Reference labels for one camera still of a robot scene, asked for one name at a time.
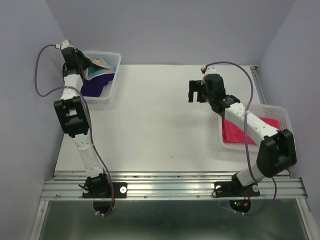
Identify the blue orange patterned towel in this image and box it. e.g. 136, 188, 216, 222
84, 55, 117, 81

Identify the pink towel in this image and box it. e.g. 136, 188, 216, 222
221, 117, 280, 144

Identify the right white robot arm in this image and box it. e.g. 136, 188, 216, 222
188, 73, 297, 198

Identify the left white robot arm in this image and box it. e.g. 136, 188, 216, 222
53, 46, 112, 199

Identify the purple towel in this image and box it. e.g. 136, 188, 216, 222
80, 73, 115, 98

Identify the white basket at left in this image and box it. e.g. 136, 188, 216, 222
84, 50, 122, 104

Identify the white basket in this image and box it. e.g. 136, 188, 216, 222
84, 50, 122, 104
218, 104, 293, 151

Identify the white basket at right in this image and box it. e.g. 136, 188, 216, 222
218, 104, 293, 151

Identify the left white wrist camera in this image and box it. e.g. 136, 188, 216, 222
60, 39, 74, 51

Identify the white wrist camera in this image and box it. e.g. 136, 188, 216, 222
60, 39, 74, 51
200, 65, 217, 75

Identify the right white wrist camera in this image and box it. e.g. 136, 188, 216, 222
200, 65, 217, 75

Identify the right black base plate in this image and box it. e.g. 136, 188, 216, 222
212, 181, 260, 198

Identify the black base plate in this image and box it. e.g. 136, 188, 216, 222
212, 181, 260, 198
82, 182, 128, 199

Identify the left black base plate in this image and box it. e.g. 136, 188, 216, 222
82, 182, 128, 199

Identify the aluminium mounting rail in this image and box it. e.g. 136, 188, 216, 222
40, 171, 308, 201

